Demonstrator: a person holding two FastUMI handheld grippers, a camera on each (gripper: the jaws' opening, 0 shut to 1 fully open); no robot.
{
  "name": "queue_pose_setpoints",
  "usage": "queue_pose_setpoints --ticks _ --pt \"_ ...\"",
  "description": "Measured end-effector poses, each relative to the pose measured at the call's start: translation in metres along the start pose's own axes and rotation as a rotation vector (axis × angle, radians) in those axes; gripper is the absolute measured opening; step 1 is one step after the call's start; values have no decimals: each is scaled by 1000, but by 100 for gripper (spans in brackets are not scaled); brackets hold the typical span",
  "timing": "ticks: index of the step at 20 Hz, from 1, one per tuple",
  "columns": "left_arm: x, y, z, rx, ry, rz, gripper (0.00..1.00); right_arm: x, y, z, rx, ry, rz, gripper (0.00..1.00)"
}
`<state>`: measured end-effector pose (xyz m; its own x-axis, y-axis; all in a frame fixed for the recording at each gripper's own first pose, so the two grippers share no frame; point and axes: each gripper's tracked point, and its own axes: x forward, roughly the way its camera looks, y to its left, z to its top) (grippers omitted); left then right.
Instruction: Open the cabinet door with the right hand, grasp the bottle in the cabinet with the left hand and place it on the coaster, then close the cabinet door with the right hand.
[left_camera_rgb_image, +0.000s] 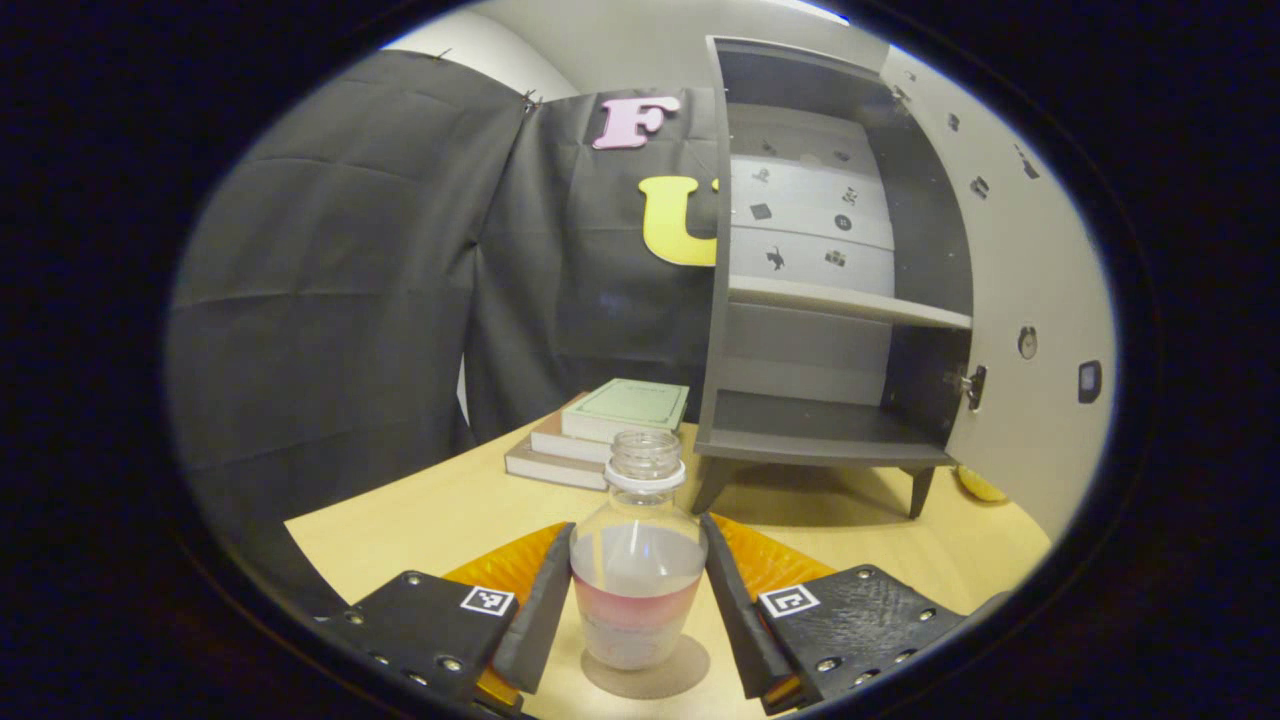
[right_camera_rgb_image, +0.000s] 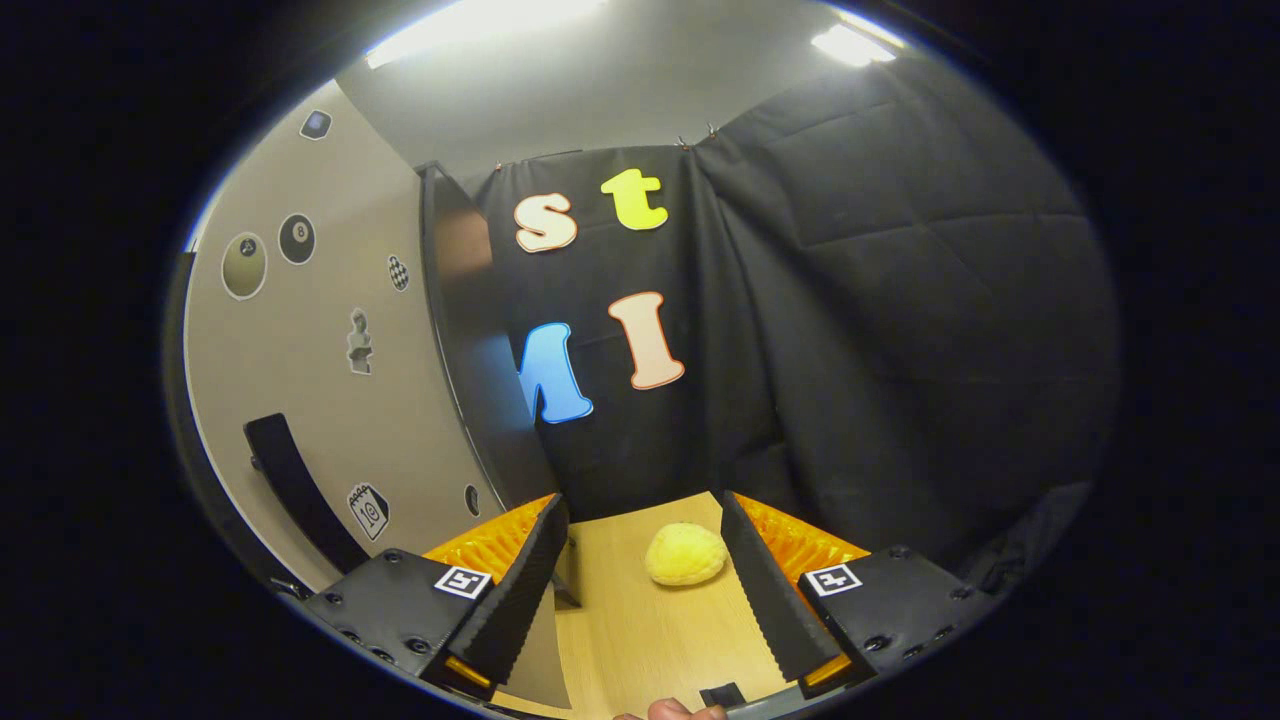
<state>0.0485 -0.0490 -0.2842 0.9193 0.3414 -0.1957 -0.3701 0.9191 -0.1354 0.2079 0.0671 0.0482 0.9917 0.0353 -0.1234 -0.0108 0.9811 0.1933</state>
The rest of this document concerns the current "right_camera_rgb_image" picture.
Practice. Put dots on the yellow textured sponge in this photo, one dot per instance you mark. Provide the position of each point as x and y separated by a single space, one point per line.
685 555

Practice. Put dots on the narrow ceiling light panel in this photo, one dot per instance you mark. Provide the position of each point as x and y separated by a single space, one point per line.
850 45

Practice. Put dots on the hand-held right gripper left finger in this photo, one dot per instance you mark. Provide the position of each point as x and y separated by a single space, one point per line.
515 610

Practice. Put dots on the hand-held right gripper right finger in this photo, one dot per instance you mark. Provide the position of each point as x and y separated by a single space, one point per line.
765 610

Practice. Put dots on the grey cabinet door with stickers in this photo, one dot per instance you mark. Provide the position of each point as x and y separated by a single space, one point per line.
300 400

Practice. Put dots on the wide ceiling light panel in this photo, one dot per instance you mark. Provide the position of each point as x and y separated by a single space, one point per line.
480 25

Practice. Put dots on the black backdrop cloth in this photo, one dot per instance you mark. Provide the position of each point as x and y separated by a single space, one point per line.
900 350

